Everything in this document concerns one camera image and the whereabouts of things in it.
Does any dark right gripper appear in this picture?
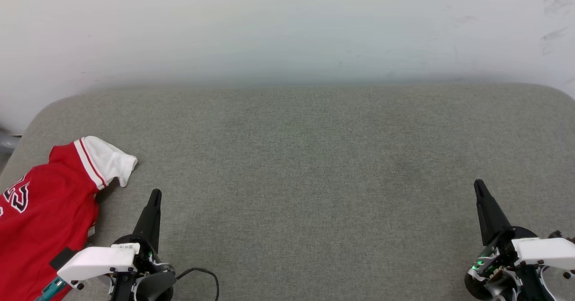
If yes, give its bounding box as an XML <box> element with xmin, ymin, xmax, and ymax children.
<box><xmin>465</xmin><ymin>179</ymin><xmax>538</xmax><ymax>301</ymax></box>

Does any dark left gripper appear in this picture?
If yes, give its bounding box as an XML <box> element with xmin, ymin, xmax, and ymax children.
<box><xmin>112</xmin><ymin>189</ymin><xmax>176</xmax><ymax>280</ymax></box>

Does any red and white basketball jersey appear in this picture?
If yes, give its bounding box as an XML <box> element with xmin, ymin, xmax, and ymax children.
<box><xmin>0</xmin><ymin>136</ymin><xmax>138</xmax><ymax>301</ymax></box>

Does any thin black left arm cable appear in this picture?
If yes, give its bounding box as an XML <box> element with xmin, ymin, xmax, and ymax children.
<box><xmin>174</xmin><ymin>267</ymin><xmax>220</xmax><ymax>301</ymax></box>

